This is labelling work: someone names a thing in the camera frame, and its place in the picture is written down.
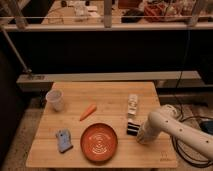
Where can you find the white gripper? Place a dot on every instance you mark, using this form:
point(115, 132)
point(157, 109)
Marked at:
point(146, 134)

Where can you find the black white striped eraser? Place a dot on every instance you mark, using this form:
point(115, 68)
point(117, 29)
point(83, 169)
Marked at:
point(132, 128)

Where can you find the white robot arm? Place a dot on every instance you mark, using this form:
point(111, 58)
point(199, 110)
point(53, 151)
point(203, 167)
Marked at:
point(163, 119)

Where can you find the orange round plate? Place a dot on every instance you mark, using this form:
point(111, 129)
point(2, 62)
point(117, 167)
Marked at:
point(99, 142)

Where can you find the orange carrot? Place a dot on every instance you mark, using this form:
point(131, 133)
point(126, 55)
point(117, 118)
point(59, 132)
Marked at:
point(92, 108)

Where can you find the blue sponge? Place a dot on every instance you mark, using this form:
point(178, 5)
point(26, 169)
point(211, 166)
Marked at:
point(64, 140)

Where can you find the translucent plastic cup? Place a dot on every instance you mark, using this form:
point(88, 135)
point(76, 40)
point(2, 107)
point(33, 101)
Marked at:
point(55, 99)

